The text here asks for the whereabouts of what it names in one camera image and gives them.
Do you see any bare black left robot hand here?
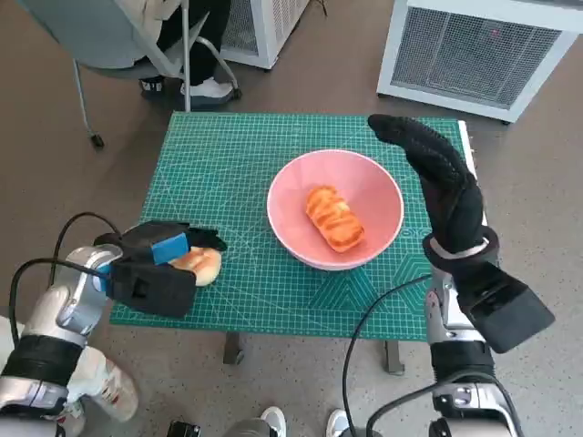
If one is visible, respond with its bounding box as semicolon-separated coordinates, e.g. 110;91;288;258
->
93;220;229;268

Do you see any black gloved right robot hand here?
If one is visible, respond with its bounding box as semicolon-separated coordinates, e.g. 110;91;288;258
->
367;113;485;255

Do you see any round toy bread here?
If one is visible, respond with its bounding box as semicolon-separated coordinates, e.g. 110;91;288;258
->
169;246;223;287

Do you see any long twisted toy bread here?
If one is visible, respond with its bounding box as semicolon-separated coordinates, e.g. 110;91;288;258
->
303;183;366;254

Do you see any pink bowl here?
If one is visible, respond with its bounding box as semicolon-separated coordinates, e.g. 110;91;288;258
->
266;149;405;272

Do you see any green cutting mat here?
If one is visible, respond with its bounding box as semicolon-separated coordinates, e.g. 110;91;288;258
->
110;111;492;343

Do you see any large white mesh cabinet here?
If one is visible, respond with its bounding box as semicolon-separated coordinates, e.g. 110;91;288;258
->
376;0;583;125

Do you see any small black box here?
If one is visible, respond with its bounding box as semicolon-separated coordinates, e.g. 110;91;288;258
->
167;421;202;437

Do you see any person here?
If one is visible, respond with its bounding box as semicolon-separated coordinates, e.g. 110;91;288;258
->
225;406;351;437
136;0;240;110

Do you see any grey office chair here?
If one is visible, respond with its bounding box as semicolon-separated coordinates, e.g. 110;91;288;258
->
17;0;242;149

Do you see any small white mesh cabinet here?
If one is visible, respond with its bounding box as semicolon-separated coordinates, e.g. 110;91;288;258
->
218;0;316;70

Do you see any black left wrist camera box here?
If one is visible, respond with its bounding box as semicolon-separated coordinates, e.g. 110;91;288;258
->
108;259;197;319

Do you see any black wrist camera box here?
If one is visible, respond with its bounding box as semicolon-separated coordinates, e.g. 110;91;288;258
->
108;259;197;319
455;261;557;355

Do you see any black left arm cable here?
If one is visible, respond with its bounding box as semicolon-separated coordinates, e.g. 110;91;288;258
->
8;258;113;347
53;210;123;263

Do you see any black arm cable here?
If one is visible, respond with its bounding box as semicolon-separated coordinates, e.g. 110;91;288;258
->
8;258;113;347
342;274;436;437
53;210;123;263

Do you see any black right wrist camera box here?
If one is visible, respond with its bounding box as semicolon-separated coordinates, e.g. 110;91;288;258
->
455;261;557;355

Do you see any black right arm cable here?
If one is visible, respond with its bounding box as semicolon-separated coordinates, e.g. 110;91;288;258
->
342;274;436;437

